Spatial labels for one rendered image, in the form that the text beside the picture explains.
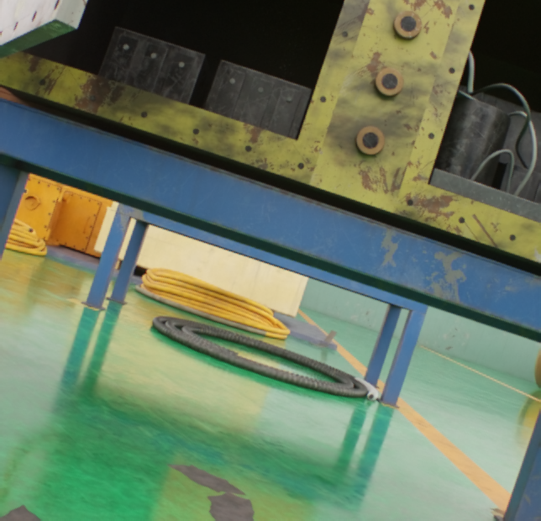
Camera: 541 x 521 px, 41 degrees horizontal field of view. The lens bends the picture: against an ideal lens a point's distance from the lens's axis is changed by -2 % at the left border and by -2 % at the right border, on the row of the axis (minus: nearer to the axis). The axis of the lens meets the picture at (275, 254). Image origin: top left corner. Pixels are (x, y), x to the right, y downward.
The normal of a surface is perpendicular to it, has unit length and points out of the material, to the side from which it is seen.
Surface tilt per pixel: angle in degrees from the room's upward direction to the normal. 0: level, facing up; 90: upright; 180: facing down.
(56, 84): 90
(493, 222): 90
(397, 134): 90
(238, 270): 90
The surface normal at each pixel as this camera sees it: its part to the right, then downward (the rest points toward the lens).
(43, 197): 0.05, -0.01
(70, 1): 0.53, 0.15
